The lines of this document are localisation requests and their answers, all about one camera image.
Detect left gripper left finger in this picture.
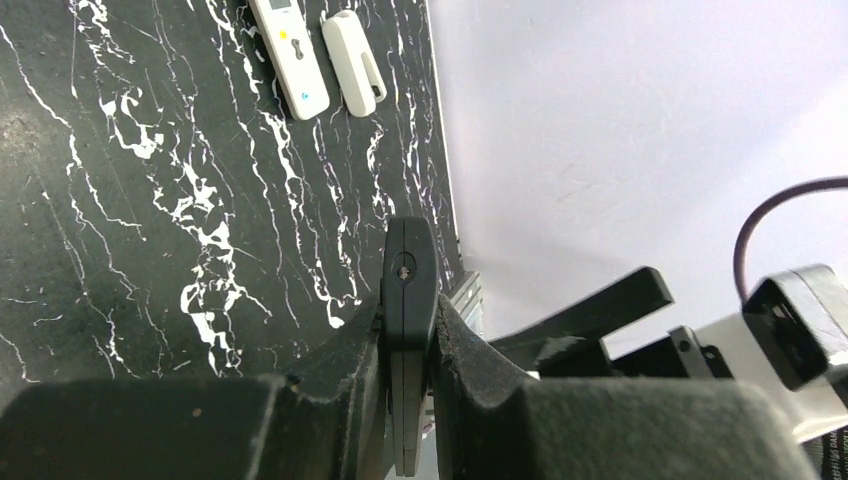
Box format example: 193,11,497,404
1,298,385,479

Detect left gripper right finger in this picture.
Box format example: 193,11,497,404
430,299,816,479

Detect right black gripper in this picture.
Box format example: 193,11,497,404
489,266,732,379

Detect black remote control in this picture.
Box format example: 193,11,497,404
381,217,439,477

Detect grey battery cover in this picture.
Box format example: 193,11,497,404
322,10,387,118

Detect white remote control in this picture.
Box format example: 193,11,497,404
249,0,330,120

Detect right aluminium frame rail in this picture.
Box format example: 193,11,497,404
424,0,484,334

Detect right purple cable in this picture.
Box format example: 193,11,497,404
732,176,848,306

